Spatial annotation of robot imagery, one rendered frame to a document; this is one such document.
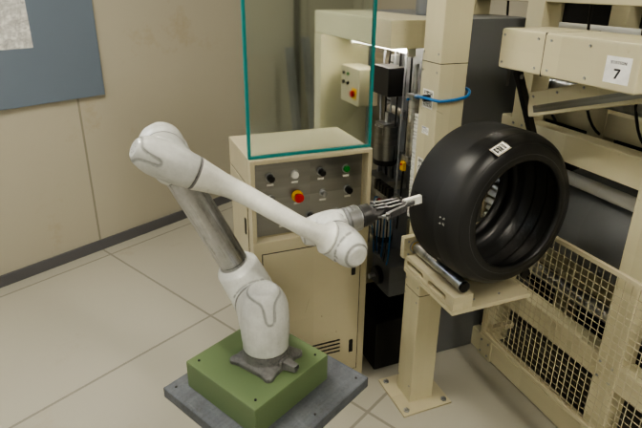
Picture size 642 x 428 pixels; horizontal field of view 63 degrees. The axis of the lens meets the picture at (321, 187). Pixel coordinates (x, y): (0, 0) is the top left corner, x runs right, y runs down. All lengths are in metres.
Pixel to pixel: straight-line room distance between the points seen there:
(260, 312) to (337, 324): 0.99
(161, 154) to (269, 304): 0.58
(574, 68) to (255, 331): 1.35
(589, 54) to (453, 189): 0.60
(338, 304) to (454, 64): 1.22
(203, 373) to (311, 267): 0.79
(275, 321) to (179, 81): 3.05
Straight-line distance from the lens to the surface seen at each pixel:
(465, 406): 2.88
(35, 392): 3.17
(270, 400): 1.73
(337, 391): 1.90
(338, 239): 1.52
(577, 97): 2.13
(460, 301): 2.05
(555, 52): 2.01
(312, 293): 2.47
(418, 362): 2.68
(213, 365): 1.86
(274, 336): 1.72
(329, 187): 2.31
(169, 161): 1.47
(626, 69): 1.83
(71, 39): 3.98
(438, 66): 2.10
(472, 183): 1.77
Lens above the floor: 1.93
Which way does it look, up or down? 21 degrees down
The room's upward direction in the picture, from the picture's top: 1 degrees clockwise
